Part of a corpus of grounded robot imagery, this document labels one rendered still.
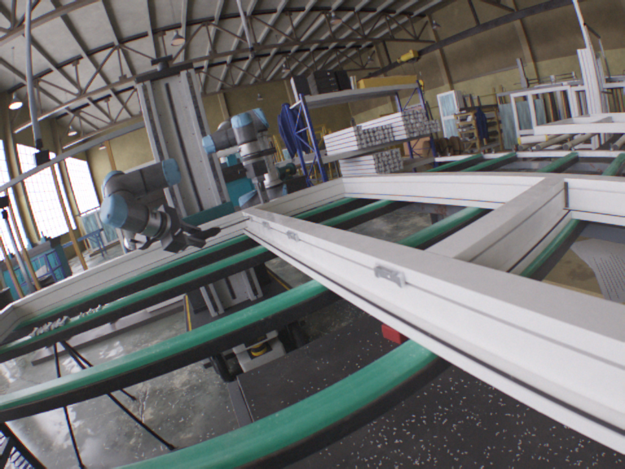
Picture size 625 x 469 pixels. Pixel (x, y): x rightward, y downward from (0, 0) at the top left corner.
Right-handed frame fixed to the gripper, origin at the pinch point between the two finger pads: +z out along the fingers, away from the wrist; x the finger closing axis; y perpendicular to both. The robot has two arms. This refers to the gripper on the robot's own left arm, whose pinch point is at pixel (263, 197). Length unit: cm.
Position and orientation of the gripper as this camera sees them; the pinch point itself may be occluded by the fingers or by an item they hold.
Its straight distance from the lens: 110.2
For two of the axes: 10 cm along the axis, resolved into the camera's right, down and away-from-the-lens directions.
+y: -8.7, 3.4, -3.5
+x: 4.2, 1.4, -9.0
